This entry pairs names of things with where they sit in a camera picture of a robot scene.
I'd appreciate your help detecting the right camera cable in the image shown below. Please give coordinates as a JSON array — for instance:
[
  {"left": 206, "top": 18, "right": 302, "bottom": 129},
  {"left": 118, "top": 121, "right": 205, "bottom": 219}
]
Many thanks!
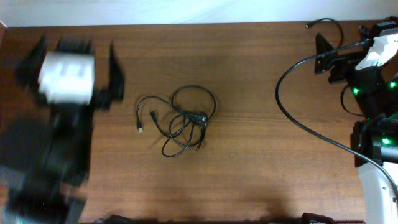
[{"left": 274, "top": 39, "right": 398, "bottom": 194}]

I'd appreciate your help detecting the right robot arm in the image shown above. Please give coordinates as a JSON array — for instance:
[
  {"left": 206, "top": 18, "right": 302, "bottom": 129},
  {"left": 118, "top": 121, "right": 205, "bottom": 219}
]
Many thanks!
[{"left": 314, "top": 16, "right": 397, "bottom": 223}]

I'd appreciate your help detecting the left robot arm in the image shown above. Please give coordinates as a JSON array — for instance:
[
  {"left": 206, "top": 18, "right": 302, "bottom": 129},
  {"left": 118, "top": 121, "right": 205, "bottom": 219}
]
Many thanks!
[{"left": 1, "top": 37, "right": 125, "bottom": 223}]

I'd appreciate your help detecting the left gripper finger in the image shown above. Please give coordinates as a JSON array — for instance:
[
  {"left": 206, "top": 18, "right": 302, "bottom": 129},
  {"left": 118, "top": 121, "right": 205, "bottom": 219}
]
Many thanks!
[
  {"left": 106, "top": 42, "right": 125, "bottom": 103},
  {"left": 16, "top": 36, "right": 47, "bottom": 90}
]

